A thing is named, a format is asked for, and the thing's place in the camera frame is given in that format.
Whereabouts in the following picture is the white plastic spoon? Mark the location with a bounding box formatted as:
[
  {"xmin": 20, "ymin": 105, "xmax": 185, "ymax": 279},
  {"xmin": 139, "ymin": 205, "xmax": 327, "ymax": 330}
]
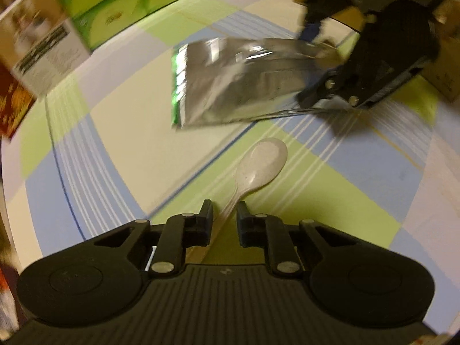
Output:
[{"xmin": 214, "ymin": 137, "xmax": 288, "ymax": 224}]

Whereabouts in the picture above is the silver foil pouch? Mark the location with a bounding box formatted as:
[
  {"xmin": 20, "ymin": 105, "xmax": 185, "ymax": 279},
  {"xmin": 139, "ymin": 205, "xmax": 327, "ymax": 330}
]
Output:
[{"xmin": 172, "ymin": 37, "xmax": 344, "ymax": 129}]

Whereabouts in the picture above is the brown cardboard box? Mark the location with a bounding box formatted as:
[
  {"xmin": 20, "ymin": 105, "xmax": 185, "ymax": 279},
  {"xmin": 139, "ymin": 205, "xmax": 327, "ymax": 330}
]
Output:
[{"xmin": 292, "ymin": 0, "xmax": 460, "ymax": 103}]

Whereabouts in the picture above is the checkered tablecloth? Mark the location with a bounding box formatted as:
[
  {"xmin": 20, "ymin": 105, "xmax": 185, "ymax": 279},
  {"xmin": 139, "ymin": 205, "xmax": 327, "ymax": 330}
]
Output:
[{"xmin": 1, "ymin": 0, "xmax": 459, "ymax": 333}]

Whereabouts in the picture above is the red gift box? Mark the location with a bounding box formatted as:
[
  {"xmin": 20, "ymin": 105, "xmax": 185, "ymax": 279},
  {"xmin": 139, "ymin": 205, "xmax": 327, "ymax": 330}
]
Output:
[{"xmin": 0, "ymin": 64, "xmax": 36, "ymax": 139}]

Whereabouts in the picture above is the white product box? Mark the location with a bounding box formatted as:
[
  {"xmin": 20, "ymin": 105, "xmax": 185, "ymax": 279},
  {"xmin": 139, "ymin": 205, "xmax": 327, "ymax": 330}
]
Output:
[{"xmin": 1, "ymin": 0, "xmax": 91, "ymax": 98}]

